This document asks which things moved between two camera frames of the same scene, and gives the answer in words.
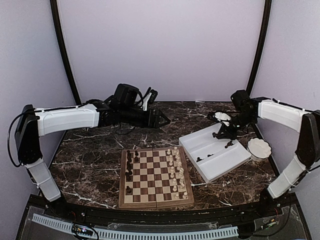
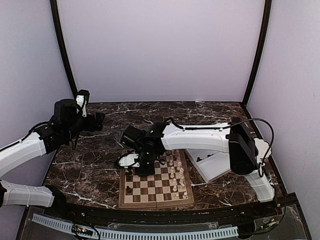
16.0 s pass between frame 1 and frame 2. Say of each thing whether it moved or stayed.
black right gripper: moved
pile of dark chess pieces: stayed
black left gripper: moved
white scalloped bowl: stayed
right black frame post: stayed
